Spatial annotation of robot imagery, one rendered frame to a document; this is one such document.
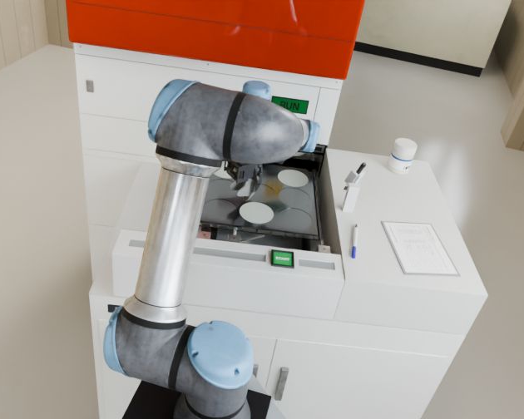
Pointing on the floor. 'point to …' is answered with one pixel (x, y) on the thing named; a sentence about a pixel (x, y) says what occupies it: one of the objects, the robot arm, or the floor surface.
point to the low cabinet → (432, 32)
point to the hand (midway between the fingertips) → (247, 195)
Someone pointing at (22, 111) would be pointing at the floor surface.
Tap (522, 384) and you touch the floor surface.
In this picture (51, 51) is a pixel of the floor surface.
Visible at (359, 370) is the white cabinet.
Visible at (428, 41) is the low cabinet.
